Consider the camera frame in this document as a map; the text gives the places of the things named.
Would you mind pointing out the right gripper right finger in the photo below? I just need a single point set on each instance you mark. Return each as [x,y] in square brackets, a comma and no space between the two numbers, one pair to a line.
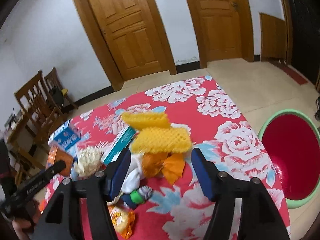
[259,216]

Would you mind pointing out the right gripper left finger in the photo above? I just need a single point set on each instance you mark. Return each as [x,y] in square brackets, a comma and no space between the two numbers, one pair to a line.
[61,218]

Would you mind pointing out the orange snack bag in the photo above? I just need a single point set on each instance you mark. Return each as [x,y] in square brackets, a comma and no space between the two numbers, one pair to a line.
[122,220]

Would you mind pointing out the yellow foam net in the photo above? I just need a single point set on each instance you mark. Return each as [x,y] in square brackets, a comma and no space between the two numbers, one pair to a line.
[144,120]
[155,140]

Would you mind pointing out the person's left hand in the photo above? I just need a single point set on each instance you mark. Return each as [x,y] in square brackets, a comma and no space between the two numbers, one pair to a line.
[21,226]

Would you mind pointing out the wooden side table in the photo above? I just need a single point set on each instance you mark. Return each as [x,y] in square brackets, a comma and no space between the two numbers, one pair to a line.
[22,141]

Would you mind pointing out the cream foam fruit net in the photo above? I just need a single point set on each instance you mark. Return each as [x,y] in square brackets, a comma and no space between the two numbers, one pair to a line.
[88,161]

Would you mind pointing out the orange small box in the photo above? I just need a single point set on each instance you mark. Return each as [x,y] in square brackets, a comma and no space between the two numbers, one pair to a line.
[55,155]

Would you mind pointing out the white crumpled tissue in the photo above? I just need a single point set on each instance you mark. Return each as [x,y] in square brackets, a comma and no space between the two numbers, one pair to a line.
[134,174]

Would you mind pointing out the blue white milk carton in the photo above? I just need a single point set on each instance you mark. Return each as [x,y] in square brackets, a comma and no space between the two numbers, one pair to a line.
[65,136]

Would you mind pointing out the red basin green rim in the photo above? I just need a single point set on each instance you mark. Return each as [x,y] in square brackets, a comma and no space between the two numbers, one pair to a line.
[292,142]

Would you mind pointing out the front wooden chair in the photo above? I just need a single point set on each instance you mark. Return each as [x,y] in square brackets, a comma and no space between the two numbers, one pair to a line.
[38,105]

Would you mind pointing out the wooden chair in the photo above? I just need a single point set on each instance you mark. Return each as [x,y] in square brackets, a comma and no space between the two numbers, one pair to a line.
[58,92]
[38,105]

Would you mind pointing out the teal white carton box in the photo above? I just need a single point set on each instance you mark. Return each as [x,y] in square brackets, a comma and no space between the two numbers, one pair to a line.
[121,141]

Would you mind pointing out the red floral tablecloth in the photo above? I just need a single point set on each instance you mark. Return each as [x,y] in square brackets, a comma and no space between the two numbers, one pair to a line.
[216,126]

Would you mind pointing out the rear wooden chair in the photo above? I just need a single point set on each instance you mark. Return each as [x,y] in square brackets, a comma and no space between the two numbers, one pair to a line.
[58,92]

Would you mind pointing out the red door mat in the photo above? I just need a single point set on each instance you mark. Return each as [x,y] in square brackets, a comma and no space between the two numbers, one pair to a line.
[290,72]

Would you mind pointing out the low wooden cabinet panel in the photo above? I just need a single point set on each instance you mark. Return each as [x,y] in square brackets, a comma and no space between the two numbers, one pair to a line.
[273,37]

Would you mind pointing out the middle wooden door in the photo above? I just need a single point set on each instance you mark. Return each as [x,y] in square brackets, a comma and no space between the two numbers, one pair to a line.
[223,29]

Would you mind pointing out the wooden door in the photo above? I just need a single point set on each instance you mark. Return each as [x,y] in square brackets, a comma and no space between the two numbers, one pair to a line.
[128,38]
[223,29]

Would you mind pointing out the left wooden door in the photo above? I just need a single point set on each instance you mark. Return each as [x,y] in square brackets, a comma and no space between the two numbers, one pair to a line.
[128,38]

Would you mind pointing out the dark entrance door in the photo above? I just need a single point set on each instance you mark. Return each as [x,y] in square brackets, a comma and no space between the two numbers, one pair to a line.
[302,25]

